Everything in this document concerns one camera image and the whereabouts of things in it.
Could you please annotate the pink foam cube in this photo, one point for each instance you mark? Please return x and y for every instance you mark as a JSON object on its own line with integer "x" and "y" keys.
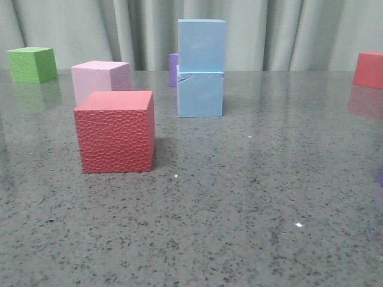
{"x": 100, "y": 76}

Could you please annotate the red textured foam cube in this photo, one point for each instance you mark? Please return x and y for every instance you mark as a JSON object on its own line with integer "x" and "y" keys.
{"x": 116, "y": 131}

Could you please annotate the grey-green curtain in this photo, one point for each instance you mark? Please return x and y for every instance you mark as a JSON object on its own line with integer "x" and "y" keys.
{"x": 261, "y": 35}

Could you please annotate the green foam cube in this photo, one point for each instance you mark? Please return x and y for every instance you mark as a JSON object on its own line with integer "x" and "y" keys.
{"x": 32, "y": 64}

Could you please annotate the torn light blue foam cube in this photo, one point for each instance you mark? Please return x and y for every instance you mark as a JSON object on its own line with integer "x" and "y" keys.
{"x": 200, "y": 94}

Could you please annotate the red foam cube far right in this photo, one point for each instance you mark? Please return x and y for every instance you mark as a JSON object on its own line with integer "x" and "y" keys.
{"x": 368, "y": 72}

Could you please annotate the light purple foam cube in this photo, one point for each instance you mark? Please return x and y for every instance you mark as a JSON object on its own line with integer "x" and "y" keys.
{"x": 380, "y": 179}

